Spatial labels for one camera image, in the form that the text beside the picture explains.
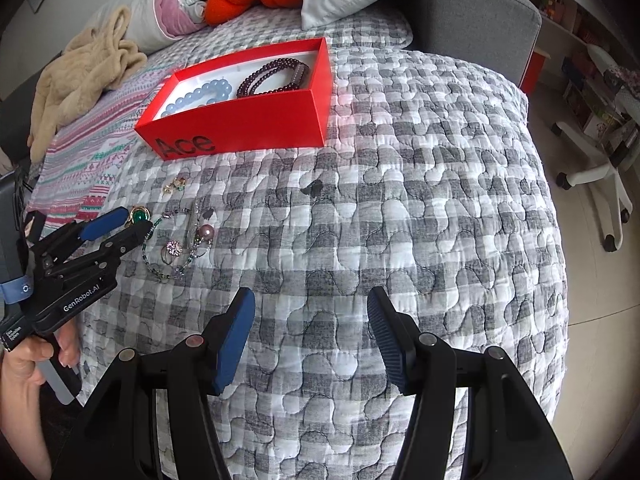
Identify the white office chair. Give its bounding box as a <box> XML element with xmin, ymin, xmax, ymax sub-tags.
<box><xmin>552</xmin><ymin>44</ymin><xmax>640</xmax><ymax>254</ymax></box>

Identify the grey checked seat cushion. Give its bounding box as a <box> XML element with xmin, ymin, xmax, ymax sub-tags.
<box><xmin>150</xmin><ymin>12</ymin><xmax>414</xmax><ymax>77</ymax></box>

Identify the white pillow with pink trim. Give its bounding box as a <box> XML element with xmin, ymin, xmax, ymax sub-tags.
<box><xmin>80</xmin><ymin>0</ymin><xmax>302</xmax><ymax>57</ymax></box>

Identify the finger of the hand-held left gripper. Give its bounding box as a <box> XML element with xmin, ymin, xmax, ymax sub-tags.
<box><xmin>47</xmin><ymin>224</ymin><xmax>152</xmax><ymax>282</ymax></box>
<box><xmin>34</xmin><ymin>206</ymin><xmax>129</xmax><ymax>263</ymax></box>

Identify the red cardboard box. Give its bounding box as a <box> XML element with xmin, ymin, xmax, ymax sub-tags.
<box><xmin>134</xmin><ymin>36</ymin><xmax>331</xmax><ymax>162</ymax></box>

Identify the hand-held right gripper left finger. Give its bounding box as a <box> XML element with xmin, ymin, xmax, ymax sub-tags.
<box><xmin>50</xmin><ymin>287</ymin><xmax>257</xmax><ymax>480</ymax></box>

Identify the silver hair pin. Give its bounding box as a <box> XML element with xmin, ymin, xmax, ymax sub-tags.
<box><xmin>187</xmin><ymin>199</ymin><xmax>202</xmax><ymax>257</ymax></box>

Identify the pink striped patterned blanket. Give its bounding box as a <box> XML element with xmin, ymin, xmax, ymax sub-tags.
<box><xmin>25</xmin><ymin>52</ymin><xmax>187</xmax><ymax>227</ymax></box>

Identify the grey checked quilt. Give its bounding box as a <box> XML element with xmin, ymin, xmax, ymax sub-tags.
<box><xmin>30</xmin><ymin>35</ymin><xmax>572</xmax><ymax>480</ymax></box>

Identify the light blue bead bracelet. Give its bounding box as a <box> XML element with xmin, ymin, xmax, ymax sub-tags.
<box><xmin>161</xmin><ymin>79</ymin><xmax>232</xmax><ymax>118</ymax></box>

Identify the red storage bin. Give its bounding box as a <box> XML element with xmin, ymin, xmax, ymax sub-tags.
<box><xmin>520</xmin><ymin>49</ymin><xmax>551</xmax><ymax>94</ymax></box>

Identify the person's left hand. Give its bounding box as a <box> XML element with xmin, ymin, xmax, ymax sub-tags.
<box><xmin>0</xmin><ymin>330</ymin><xmax>82</xmax><ymax>392</ymax></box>

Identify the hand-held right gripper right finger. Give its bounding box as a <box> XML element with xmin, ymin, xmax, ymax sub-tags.
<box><xmin>366</xmin><ymin>286</ymin><xmax>569</xmax><ymax>480</ymax></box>

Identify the thin green beaded necklace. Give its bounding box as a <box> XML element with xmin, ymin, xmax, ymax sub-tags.
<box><xmin>141</xmin><ymin>205</ymin><xmax>214</xmax><ymax>282</ymax></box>

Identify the beige plush garment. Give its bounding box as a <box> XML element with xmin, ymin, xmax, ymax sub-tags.
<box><xmin>27</xmin><ymin>6</ymin><xmax>149</xmax><ymax>162</ymax></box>

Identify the dark purple bead bracelet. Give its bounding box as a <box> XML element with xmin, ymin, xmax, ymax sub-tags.
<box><xmin>236</xmin><ymin>58</ymin><xmax>312</xmax><ymax>98</ymax></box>

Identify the grey fabric sofa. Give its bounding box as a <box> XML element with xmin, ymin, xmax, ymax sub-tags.
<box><xmin>0</xmin><ymin>0</ymin><xmax>544</xmax><ymax>161</ymax></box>

